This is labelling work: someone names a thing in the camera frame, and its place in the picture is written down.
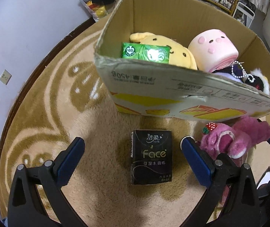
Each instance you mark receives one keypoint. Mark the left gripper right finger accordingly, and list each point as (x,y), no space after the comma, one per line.
(231,196)

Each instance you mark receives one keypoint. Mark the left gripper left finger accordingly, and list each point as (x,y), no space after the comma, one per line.
(25,207)

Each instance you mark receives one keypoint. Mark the pink bear plush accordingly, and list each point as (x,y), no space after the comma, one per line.
(235,140)

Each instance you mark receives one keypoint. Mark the pink white cube plush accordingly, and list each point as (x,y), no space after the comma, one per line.
(213,50)

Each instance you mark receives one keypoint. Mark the black Face tissue pack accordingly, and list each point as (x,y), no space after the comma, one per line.
(151,157)

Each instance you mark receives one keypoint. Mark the yellow dog plush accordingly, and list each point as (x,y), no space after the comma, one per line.
(179,55)

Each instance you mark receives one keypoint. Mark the green tissue pack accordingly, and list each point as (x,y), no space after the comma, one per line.
(153,53)

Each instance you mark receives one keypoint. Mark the purple haired doll plush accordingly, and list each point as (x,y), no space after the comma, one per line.
(234,72)

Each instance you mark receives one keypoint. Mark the black white plush with beads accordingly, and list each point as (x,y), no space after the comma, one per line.
(255,78)

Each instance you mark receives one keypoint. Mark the beige patterned rug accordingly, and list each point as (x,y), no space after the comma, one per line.
(69,100)

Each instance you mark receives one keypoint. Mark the white trolley rack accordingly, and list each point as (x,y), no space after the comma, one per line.
(244,12)

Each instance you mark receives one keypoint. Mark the cardboard box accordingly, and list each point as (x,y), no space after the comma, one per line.
(164,90)

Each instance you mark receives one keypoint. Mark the plastic bag with toys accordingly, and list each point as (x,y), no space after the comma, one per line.
(98,11)

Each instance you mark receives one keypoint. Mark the upper wall socket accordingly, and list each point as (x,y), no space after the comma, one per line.
(5,77)

